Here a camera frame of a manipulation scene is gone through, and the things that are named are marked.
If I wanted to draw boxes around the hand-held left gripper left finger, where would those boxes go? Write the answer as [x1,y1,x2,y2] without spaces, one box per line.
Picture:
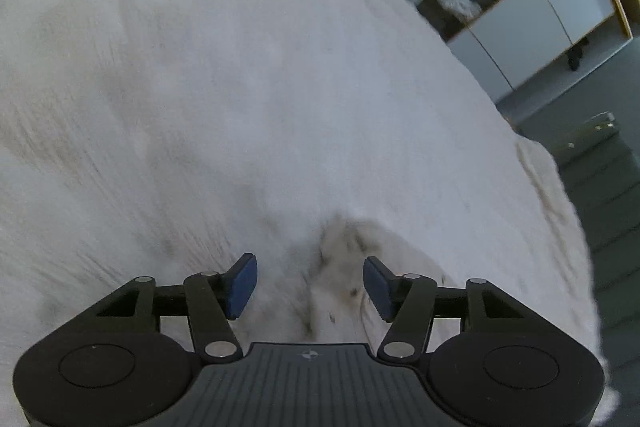
[75,253,258,363]

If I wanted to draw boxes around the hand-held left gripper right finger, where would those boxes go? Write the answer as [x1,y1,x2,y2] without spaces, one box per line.
[363,256,538,363]

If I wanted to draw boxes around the white fluffy blanket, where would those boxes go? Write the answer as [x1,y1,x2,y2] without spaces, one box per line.
[0,0,613,427]

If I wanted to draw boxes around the dark green padded headboard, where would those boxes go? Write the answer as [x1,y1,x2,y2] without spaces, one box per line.
[515,109,640,427]

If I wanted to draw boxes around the black hanging object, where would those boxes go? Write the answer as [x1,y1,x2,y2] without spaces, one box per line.
[565,38,587,72]

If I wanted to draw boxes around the white wardrobe with gold trim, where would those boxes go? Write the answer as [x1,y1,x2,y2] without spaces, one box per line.
[416,0,636,94]

